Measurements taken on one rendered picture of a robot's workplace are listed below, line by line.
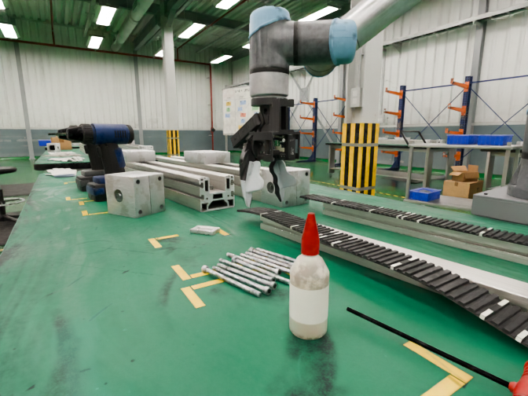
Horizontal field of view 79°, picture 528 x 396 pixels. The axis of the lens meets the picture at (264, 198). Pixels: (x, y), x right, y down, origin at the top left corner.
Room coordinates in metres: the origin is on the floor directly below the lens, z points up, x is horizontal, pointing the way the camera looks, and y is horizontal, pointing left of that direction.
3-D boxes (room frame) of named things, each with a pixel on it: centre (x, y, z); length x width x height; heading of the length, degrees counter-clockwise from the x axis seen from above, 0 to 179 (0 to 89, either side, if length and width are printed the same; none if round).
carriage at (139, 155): (1.31, 0.52, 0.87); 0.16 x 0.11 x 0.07; 39
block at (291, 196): (0.89, -0.07, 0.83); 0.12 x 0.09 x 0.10; 129
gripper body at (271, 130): (0.64, -0.02, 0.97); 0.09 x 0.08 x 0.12; 38
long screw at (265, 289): (0.39, 0.03, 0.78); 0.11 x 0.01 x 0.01; 47
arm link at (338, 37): (0.65, -0.11, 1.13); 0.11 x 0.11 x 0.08; 83
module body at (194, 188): (1.11, 0.37, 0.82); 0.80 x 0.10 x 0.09; 39
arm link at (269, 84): (0.65, -0.01, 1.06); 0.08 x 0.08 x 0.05
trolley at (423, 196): (3.38, -2.02, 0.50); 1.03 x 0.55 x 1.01; 44
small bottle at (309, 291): (0.29, -0.04, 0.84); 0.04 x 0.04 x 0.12
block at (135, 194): (0.78, 0.31, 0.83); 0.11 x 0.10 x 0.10; 151
